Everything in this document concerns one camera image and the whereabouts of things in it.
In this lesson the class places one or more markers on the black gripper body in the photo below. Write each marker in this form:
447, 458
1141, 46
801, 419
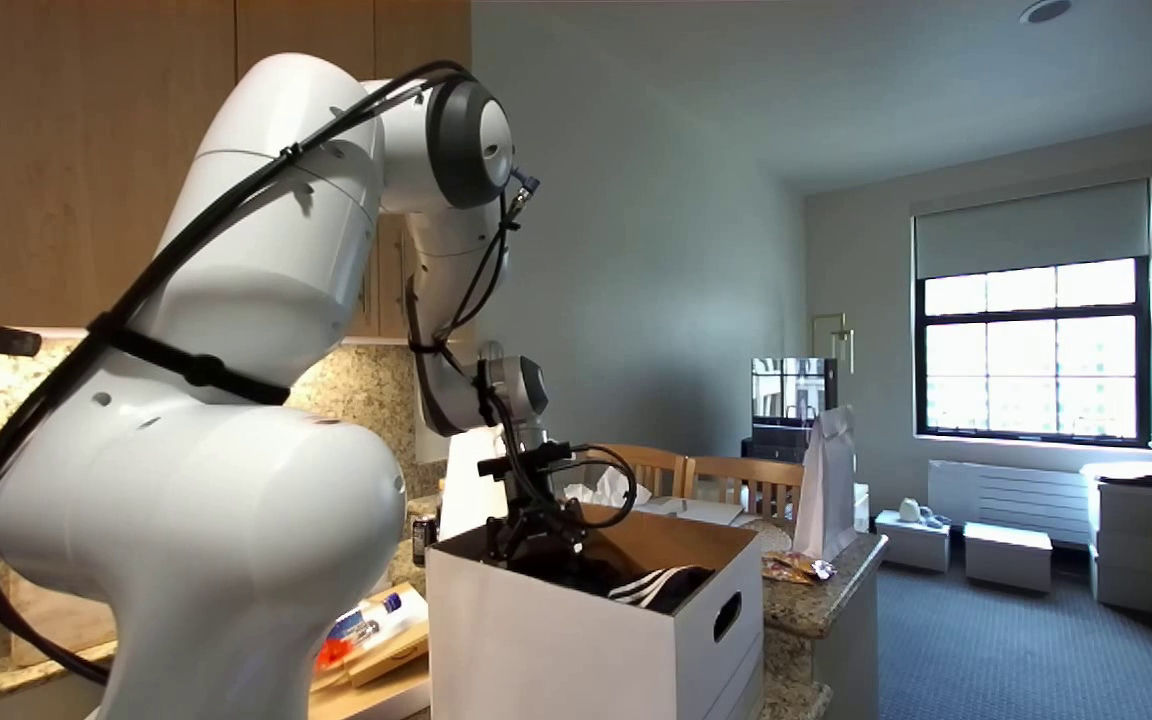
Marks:
539, 499

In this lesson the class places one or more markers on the yellow and white package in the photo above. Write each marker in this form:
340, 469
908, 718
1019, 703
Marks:
380, 621

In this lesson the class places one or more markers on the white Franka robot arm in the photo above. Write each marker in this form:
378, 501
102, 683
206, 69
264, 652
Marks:
200, 534

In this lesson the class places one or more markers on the white cardboard storage box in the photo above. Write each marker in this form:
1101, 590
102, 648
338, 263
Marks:
579, 652

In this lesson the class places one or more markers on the black white striped sandal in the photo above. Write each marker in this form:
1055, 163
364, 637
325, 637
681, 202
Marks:
661, 586

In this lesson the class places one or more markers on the wooden chair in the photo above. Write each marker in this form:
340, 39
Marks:
759, 481
657, 469

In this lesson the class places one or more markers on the wooden cutting board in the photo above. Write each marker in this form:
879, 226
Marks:
380, 703

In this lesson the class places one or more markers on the tall narrow white bag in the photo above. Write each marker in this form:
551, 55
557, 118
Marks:
824, 485

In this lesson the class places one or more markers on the white square ottoman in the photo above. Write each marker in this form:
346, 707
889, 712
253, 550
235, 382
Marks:
914, 545
1007, 559

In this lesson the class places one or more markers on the white radiator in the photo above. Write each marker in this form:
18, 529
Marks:
1009, 501

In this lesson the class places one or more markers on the black framed window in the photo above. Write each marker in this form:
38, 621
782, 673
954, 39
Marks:
1032, 350

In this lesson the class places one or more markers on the white roller blind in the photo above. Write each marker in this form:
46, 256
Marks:
1032, 229

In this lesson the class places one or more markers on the white side cabinet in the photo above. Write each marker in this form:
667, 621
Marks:
1133, 541

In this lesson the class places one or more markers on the round ceiling light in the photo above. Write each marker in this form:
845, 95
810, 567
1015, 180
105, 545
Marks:
1046, 10

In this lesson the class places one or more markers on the wooden wall cabinets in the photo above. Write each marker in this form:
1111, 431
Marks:
41, 146

